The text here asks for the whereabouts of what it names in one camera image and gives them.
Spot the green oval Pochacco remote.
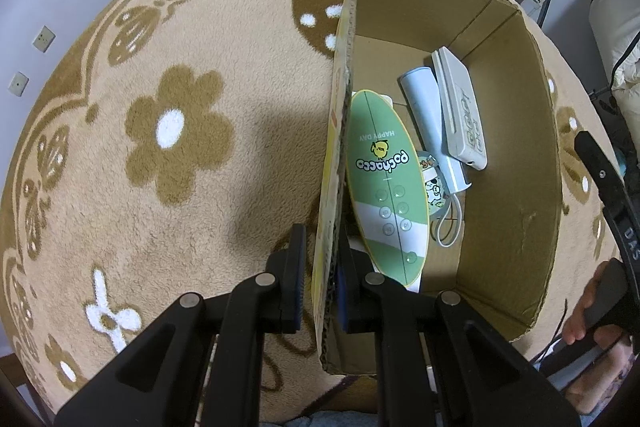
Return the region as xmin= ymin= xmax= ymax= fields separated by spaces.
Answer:
xmin=345 ymin=89 xmax=432 ymax=289

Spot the round cartoon earphone case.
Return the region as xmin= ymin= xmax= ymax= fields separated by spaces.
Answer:
xmin=418 ymin=150 xmax=448 ymax=218

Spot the white Audeo remote control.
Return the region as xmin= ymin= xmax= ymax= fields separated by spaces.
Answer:
xmin=432 ymin=46 xmax=488 ymax=171

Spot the light blue cylinder device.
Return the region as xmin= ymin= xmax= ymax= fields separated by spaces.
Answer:
xmin=398 ymin=66 xmax=471 ymax=194

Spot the cardboard box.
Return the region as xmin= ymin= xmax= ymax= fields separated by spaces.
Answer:
xmin=312 ymin=0 xmax=562 ymax=375

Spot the person's right hand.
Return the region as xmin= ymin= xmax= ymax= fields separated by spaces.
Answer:
xmin=562 ymin=261 xmax=634 ymax=360

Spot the white charging cable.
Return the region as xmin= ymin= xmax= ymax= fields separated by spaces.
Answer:
xmin=429 ymin=193 xmax=467 ymax=249

